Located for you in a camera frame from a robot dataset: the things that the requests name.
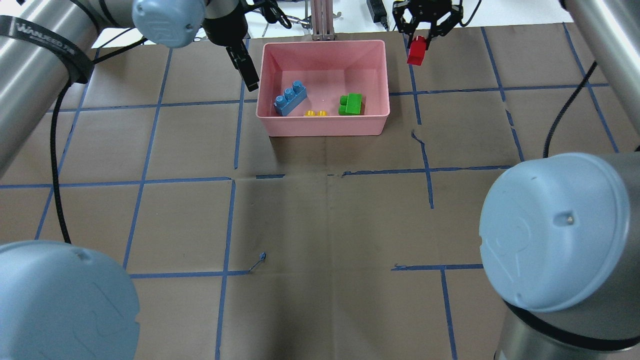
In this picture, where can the blue long toy block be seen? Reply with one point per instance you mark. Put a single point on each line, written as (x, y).
(290, 98)

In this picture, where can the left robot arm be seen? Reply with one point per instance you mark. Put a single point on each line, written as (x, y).
(60, 301)

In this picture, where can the black power adapter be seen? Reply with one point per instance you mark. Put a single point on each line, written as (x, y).
(378, 12)

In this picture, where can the pink plastic box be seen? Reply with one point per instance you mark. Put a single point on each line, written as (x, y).
(328, 70)

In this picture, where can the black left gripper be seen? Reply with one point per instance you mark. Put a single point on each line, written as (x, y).
(224, 31)

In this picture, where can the green toy block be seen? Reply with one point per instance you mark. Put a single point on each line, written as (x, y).
(350, 104)

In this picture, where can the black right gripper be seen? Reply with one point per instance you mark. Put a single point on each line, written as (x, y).
(425, 11)

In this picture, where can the red toy block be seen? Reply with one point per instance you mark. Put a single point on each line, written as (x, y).
(417, 50)

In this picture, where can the yellow toy block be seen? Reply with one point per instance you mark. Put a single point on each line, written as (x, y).
(311, 113)

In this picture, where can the aluminium frame post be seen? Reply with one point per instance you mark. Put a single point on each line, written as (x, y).
(322, 20)

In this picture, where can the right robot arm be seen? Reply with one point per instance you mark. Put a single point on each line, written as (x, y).
(560, 235)

